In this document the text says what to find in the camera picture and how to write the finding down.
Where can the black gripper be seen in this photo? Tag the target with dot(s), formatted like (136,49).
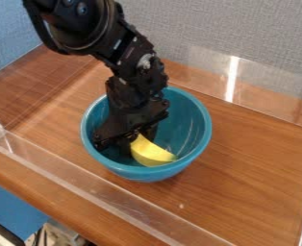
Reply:
(129,118)

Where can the yellow toy banana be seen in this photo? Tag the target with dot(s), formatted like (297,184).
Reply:
(149,154)

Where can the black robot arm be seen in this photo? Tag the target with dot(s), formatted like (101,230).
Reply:
(90,28)

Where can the blue plastic bowl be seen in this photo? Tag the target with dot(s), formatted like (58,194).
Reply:
(184,134)

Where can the clear acrylic front barrier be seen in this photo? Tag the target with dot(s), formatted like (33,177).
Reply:
(156,221)

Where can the clear acrylic barrier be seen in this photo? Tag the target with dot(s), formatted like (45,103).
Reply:
(249,84)
(156,221)

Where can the clear acrylic back barrier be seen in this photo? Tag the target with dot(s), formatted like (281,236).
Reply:
(249,84)

